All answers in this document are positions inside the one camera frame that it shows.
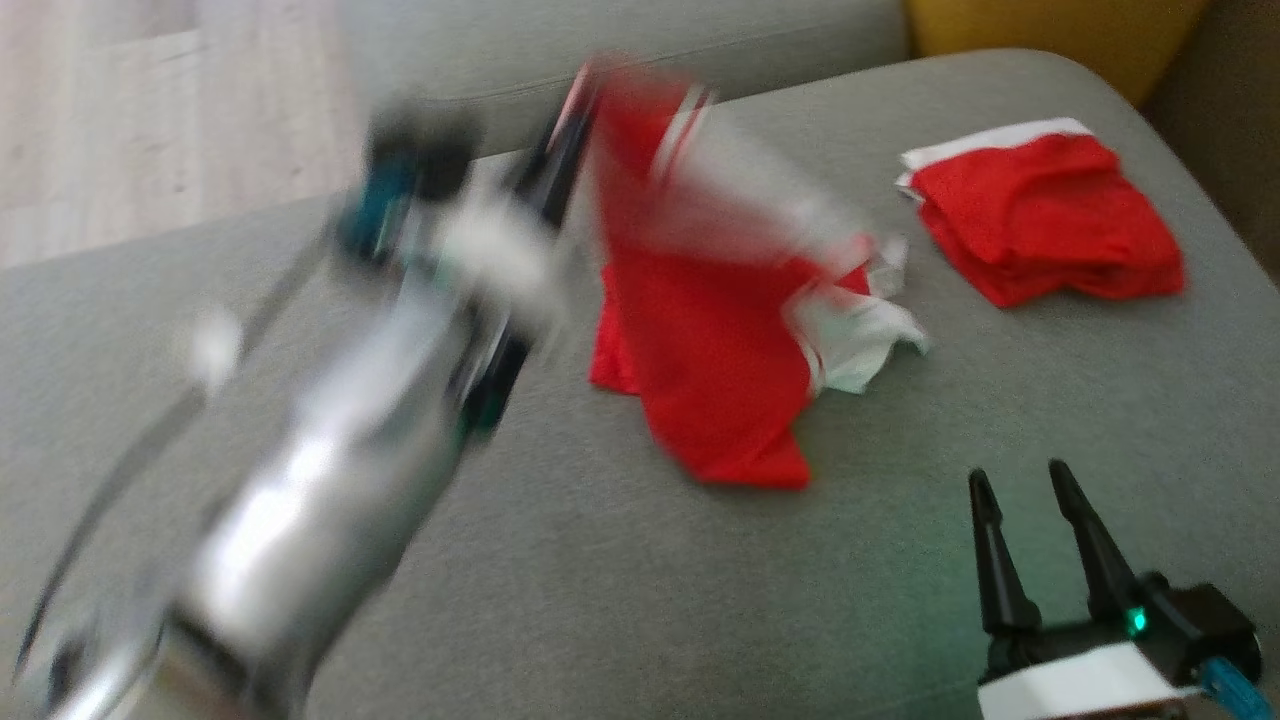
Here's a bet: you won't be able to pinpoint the large grey sofa seat cushion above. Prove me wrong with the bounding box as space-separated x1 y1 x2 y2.
0 48 1280 720

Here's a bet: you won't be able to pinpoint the red shorts with white trim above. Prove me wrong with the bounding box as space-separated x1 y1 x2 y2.
895 118 1187 309

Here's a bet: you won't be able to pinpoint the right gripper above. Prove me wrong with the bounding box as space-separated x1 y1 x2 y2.
968 458 1263 720

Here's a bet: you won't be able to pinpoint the grey back sofa cushion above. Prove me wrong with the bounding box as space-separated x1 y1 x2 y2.
340 0 911 156

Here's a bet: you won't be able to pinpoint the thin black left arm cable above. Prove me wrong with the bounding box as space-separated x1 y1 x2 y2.
15 235 336 661

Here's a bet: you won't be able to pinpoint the blue right gripper cable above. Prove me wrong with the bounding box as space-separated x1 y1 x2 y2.
1196 655 1263 719

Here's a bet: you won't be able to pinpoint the yellow cushion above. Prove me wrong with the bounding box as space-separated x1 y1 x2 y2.
905 0 1213 107

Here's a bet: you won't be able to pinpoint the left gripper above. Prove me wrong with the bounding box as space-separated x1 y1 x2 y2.
335 62 603 311

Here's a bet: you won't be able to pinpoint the red jersey with white sleeves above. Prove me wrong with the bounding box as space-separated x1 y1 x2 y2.
575 55 931 491

